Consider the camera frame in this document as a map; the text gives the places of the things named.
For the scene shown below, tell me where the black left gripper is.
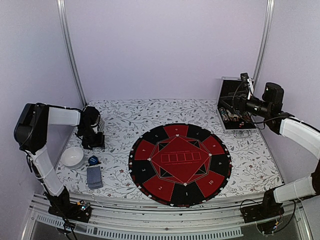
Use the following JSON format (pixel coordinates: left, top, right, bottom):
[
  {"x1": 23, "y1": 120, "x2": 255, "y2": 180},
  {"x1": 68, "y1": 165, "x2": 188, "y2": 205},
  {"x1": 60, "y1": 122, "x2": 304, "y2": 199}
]
[{"x1": 78, "y1": 125, "x2": 106, "y2": 150}]

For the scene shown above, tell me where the blue small blind button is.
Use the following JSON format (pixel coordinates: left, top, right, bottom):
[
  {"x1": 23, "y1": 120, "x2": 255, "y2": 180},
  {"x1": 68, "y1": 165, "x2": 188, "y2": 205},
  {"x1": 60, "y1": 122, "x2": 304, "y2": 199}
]
[{"x1": 88, "y1": 155, "x2": 99, "y2": 166}]

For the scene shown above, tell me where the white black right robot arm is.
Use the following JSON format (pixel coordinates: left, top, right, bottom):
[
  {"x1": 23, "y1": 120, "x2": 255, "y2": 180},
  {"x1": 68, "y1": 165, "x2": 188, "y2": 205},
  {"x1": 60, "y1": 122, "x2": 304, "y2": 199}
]
[{"x1": 229, "y1": 82, "x2": 320, "y2": 218}]

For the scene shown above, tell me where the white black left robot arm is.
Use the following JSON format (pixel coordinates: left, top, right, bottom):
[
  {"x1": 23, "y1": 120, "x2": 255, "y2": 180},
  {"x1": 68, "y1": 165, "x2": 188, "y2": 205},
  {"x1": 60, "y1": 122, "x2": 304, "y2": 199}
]
[{"x1": 13, "y1": 103, "x2": 105, "y2": 217}]

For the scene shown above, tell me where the striped grey ceramic cup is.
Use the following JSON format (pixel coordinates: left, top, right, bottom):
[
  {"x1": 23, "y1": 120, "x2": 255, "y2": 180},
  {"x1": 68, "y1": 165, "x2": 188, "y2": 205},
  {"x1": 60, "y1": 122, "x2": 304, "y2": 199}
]
[{"x1": 97, "y1": 118, "x2": 105, "y2": 133}]

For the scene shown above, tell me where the boxed card deck in case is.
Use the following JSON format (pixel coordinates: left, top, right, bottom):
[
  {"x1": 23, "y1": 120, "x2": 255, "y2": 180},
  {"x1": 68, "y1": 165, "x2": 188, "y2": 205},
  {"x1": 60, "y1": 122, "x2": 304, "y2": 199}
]
[{"x1": 227, "y1": 114, "x2": 241, "y2": 122}]

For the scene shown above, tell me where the right poker chip row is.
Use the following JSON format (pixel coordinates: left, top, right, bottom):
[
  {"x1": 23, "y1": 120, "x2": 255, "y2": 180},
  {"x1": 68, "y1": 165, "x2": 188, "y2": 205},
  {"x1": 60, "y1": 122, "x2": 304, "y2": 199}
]
[{"x1": 242, "y1": 112, "x2": 252, "y2": 123}]

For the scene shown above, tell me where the poker chip row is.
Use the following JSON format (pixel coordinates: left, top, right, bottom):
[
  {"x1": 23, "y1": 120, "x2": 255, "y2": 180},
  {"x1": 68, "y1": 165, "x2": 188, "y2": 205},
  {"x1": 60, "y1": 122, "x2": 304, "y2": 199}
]
[
  {"x1": 242, "y1": 112, "x2": 252, "y2": 123},
  {"x1": 218, "y1": 107, "x2": 230, "y2": 123}
]

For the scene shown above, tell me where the left poker chip row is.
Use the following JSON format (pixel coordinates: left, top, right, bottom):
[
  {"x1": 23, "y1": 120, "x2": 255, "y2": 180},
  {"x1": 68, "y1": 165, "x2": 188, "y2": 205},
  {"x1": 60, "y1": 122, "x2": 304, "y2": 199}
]
[{"x1": 218, "y1": 107, "x2": 230, "y2": 123}]

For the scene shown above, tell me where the white bowl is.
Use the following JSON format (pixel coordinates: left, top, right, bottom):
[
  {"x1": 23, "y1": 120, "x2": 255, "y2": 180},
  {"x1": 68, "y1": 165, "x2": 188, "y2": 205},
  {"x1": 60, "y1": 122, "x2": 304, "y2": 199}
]
[{"x1": 61, "y1": 146, "x2": 84, "y2": 169}]

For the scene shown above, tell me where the blue playing card deck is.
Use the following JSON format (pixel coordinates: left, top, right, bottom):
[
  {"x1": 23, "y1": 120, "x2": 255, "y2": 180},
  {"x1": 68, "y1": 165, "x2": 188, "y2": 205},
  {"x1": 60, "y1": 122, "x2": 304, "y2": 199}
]
[{"x1": 86, "y1": 166, "x2": 103, "y2": 190}]

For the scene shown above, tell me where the round red black poker mat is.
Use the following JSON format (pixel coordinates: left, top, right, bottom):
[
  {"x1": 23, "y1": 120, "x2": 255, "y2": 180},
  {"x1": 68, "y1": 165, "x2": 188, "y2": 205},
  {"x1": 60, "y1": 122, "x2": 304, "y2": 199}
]
[{"x1": 128, "y1": 123, "x2": 232, "y2": 208}]

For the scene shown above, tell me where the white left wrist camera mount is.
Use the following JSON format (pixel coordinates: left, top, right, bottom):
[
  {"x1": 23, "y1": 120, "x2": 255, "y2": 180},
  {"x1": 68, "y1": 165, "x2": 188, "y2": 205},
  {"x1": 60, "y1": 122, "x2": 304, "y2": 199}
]
[{"x1": 91, "y1": 120, "x2": 100, "y2": 134}]

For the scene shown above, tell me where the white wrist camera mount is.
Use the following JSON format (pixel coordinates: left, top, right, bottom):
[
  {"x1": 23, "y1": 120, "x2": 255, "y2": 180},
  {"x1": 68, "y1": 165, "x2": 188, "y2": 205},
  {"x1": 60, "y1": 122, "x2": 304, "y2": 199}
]
[
  {"x1": 246, "y1": 78, "x2": 254, "y2": 100},
  {"x1": 91, "y1": 120, "x2": 100, "y2": 134}
]

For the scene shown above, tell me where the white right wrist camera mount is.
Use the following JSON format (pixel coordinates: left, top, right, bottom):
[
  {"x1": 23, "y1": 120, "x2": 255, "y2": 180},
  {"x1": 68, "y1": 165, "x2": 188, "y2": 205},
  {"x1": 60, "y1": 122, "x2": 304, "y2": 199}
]
[{"x1": 246, "y1": 78, "x2": 254, "y2": 100}]

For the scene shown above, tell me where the front aluminium rail frame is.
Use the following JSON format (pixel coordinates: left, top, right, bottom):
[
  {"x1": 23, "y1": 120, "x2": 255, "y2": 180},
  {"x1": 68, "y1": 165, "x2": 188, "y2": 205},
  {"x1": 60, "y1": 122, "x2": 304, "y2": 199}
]
[{"x1": 21, "y1": 193, "x2": 315, "y2": 240}]

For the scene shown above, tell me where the right aluminium frame post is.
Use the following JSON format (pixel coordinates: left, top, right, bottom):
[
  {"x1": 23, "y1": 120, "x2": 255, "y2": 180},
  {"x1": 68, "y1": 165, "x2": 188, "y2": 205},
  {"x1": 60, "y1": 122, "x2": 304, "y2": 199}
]
[{"x1": 253, "y1": 0, "x2": 275, "y2": 85}]

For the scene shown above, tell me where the aluminium frame post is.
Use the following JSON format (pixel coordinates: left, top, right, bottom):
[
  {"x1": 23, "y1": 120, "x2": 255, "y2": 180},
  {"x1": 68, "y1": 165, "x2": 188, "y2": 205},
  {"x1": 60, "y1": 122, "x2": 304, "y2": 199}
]
[
  {"x1": 253, "y1": 0, "x2": 275, "y2": 85},
  {"x1": 56, "y1": 0, "x2": 87, "y2": 106}
]

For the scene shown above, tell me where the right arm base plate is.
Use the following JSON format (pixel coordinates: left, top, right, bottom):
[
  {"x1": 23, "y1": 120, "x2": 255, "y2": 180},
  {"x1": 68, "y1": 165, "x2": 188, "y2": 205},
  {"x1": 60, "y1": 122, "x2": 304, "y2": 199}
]
[{"x1": 239, "y1": 199, "x2": 285, "y2": 223}]

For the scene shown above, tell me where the left aluminium frame post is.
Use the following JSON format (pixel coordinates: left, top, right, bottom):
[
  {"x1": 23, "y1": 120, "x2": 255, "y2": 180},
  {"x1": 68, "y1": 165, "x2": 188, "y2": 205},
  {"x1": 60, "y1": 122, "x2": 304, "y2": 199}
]
[{"x1": 56, "y1": 0, "x2": 87, "y2": 106}]

